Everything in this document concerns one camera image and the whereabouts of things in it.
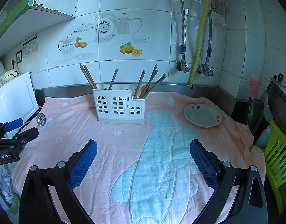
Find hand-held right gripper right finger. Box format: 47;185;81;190
190;139;268;224

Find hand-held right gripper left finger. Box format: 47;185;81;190
18;139;98;224

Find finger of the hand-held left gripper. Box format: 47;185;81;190
3;118;24;133
14;127;39;145

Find white plastic utensil holder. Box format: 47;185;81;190
92;83;147;124

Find bunch of wooden chopsticks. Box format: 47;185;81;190
79;64;167;99

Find person's left forearm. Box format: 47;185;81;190
0;167;15;204

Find metal slotted spoon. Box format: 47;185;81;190
22;113;46;130

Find white microwave oven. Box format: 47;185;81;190
0;71;39;138

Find pink printed towel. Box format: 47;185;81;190
11;91;266;224

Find ceramic bowl with cherry print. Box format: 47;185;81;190
183;103;223;128

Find teal plastic bottle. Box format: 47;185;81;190
254;125;273;150

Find glass jar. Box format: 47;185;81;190
247;98;266;131

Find green plastic basket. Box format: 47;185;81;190
263;119;286;206

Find pink bottle brush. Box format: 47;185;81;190
248;74;259;99

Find metal angle valve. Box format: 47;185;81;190
199;64;214;76

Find metal wok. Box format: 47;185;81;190
265;77;286;133

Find wire dish rack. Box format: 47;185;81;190
0;69;20;90

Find black plug with cable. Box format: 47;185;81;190
10;59;21;75

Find wall info sticker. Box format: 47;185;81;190
22;35;38;57

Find red-handled valve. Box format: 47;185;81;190
176;60;191;73

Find green wall cabinet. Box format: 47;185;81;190
0;0;76;47

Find yellow gas hose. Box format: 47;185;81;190
188;0;210;89

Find braided metal hose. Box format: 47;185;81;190
169;0;188;62
205;0;222;66

